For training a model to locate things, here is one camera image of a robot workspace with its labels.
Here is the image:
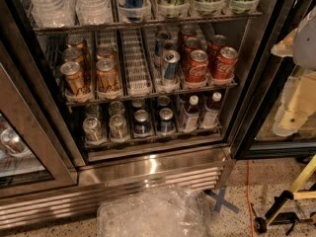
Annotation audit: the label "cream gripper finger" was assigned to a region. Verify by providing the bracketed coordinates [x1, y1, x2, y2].
[271, 29, 297, 57]

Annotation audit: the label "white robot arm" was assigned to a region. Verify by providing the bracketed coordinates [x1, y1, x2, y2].
[271, 6, 316, 137]

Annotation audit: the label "right glass fridge door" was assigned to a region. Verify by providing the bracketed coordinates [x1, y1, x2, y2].
[230, 0, 315, 160]

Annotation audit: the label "front right red cola can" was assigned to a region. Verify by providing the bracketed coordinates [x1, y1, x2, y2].
[211, 46, 238, 80]

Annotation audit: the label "red cola can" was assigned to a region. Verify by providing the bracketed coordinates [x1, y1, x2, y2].
[182, 38, 201, 63]
[185, 49, 208, 83]
[211, 46, 238, 80]
[178, 26, 197, 43]
[207, 35, 227, 61]

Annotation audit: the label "back right red cola can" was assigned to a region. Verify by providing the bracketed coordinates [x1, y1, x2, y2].
[207, 35, 227, 61]

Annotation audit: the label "front left red cola can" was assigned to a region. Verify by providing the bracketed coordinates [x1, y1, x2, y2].
[185, 49, 208, 83]

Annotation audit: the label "middle left red cola can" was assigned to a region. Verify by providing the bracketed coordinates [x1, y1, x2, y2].
[182, 38, 201, 63]

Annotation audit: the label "back left red cola can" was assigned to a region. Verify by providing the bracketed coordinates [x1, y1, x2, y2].
[178, 26, 197, 43]

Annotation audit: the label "steel fridge base grille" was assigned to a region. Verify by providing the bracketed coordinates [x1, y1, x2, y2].
[0, 146, 235, 231]

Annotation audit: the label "front blue silver can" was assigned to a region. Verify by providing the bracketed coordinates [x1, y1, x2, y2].
[161, 50, 180, 86]

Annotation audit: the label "blue silver can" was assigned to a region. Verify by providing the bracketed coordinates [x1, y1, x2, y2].
[161, 39, 178, 52]
[155, 30, 171, 56]
[161, 50, 180, 86]

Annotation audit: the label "middle blue silver can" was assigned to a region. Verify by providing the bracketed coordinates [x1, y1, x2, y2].
[161, 39, 178, 52]

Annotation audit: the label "back blue silver can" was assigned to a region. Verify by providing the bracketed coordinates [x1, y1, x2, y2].
[155, 30, 171, 56]

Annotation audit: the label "back right blue pepsi can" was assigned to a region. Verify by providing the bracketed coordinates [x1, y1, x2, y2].
[156, 96, 170, 111]

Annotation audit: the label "blue pepsi can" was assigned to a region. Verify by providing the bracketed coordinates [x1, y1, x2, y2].
[134, 110, 150, 134]
[131, 99, 146, 112]
[158, 108, 173, 132]
[156, 96, 170, 111]

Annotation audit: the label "front right blue pepsi can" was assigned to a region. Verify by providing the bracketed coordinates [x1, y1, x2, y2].
[158, 108, 173, 132]

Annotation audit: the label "empty white can tray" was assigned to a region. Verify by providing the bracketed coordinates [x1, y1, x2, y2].
[120, 29, 152, 96]

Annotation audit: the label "back left blue pepsi can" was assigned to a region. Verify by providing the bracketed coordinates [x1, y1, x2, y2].
[131, 99, 146, 112]

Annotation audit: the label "front left blue pepsi can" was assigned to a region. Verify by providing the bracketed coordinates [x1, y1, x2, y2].
[134, 110, 150, 134]

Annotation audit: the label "back second-row orange can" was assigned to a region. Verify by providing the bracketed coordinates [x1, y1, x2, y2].
[96, 46, 116, 60]

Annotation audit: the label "second-row orange can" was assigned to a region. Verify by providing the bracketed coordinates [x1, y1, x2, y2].
[96, 58, 121, 93]
[96, 46, 116, 60]

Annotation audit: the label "front second-row orange can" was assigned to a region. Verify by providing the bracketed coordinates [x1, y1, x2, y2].
[96, 58, 121, 93]

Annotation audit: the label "back left silver can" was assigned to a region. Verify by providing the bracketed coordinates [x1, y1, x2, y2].
[85, 103, 101, 119]

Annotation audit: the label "front left silver can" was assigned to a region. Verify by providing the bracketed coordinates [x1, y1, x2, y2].
[83, 117, 103, 141]

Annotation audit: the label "right white-capped bottle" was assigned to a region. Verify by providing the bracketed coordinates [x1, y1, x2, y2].
[199, 92, 222, 129]

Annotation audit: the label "white-capped bottle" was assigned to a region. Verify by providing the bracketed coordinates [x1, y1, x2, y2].
[199, 92, 222, 129]
[180, 95, 199, 132]

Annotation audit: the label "left white-capped bottle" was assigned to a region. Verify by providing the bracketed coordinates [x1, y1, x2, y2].
[180, 95, 199, 132]

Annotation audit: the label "yellow black wheeled stand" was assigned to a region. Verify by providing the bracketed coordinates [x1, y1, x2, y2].
[254, 155, 316, 236]

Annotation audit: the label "blue tape cross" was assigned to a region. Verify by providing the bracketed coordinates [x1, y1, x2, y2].
[204, 188, 239, 214]

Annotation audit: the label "clear plastic bin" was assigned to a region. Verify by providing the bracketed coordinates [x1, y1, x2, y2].
[97, 186, 210, 237]

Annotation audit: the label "right clear water bottles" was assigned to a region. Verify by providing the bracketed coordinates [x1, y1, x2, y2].
[76, 0, 113, 25]

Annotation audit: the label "clear water bottles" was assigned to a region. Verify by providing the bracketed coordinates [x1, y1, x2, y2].
[76, 0, 113, 25]
[31, 0, 75, 28]

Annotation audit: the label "left clear water bottles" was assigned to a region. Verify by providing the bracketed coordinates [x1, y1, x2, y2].
[31, 0, 75, 28]

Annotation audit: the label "middle wire shelf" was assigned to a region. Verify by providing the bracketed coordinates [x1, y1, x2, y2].
[65, 79, 238, 107]

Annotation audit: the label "wire shelf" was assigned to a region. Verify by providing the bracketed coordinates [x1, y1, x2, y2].
[65, 79, 238, 107]
[33, 11, 263, 35]

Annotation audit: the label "orange cable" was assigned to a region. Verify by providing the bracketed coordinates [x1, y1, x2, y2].
[246, 160, 256, 237]

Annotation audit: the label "top wire shelf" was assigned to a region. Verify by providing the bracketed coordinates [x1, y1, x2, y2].
[33, 11, 263, 35]

